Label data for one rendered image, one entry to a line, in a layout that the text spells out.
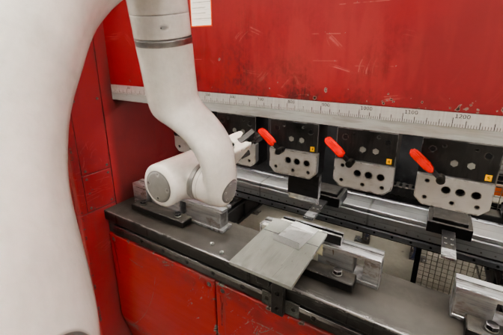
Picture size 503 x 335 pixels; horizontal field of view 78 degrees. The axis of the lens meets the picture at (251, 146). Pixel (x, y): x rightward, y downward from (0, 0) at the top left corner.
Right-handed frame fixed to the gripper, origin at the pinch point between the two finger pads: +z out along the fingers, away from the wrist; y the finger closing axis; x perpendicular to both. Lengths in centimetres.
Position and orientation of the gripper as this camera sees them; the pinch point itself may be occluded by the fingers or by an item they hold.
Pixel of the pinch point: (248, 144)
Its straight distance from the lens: 82.1
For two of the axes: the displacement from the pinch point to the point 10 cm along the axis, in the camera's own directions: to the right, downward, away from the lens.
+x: 6.6, 7.2, -2.0
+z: 5.2, -2.5, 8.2
